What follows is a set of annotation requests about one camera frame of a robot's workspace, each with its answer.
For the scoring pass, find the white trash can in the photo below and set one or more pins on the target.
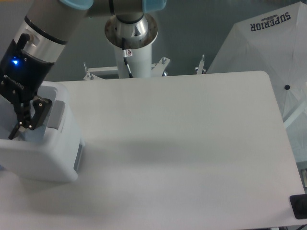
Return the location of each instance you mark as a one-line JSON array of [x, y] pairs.
[[51, 152]]

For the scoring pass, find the white metal base frame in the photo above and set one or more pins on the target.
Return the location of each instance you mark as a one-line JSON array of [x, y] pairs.
[[124, 70]]

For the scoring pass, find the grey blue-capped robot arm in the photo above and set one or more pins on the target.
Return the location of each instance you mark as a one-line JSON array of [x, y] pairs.
[[43, 35]]

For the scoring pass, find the black device at table corner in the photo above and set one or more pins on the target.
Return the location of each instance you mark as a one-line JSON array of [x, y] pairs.
[[299, 206]]

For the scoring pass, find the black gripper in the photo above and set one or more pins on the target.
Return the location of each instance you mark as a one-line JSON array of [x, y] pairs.
[[22, 75]]

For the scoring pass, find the white superior umbrella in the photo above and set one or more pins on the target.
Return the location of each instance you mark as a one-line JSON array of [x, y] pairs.
[[274, 42]]

